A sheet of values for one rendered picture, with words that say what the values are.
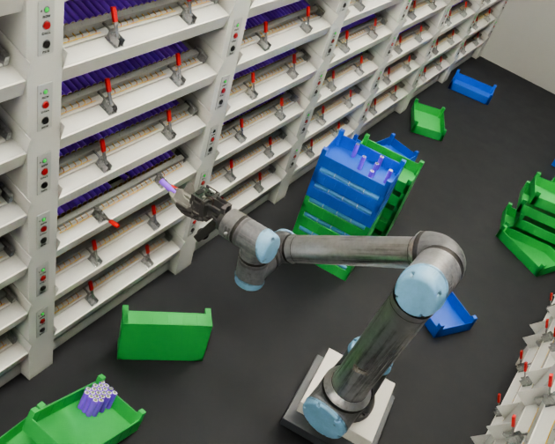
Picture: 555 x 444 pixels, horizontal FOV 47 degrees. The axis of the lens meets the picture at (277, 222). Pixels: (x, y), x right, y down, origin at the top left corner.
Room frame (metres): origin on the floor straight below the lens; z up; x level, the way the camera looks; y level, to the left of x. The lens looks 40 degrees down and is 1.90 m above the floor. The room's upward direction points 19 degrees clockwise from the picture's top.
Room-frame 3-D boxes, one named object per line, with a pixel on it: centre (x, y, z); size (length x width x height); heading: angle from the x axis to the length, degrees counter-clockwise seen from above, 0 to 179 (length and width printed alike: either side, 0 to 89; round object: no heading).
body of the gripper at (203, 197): (1.42, 0.20, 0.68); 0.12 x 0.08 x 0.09; 66
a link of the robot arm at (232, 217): (1.39, 0.12, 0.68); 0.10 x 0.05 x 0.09; 156
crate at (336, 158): (2.18, -0.25, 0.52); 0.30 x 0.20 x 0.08; 75
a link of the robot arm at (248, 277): (1.36, 0.02, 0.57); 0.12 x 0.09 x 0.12; 157
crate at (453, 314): (2.06, -0.77, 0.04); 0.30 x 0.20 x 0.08; 36
